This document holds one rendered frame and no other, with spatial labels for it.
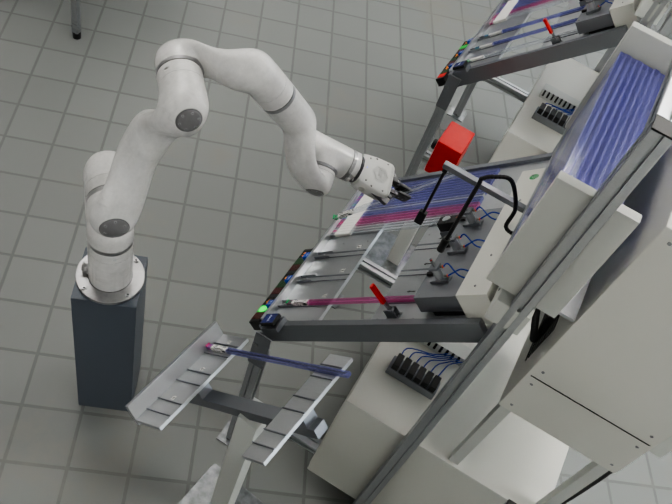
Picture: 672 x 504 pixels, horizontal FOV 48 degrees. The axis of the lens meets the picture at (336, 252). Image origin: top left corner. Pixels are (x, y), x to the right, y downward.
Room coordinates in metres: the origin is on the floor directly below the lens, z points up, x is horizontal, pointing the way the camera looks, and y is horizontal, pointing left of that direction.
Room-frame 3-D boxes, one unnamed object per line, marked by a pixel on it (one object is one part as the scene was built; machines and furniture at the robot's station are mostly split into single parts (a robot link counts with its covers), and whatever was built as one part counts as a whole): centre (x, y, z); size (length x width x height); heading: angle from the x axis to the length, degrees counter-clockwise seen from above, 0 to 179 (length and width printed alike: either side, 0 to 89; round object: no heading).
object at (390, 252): (2.15, -0.25, 0.39); 0.24 x 0.24 x 0.78; 79
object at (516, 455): (1.35, -0.57, 0.31); 0.70 x 0.65 x 0.62; 169
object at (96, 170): (1.14, 0.59, 1.00); 0.19 x 0.12 x 0.24; 32
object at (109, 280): (1.11, 0.57, 0.79); 0.19 x 0.19 x 0.18
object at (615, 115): (1.31, -0.44, 1.52); 0.51 x 0.13 x 0.27; 169
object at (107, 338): (1.11, 0.57, 0.35); 0.18 x 0.18 x 0.70; 15
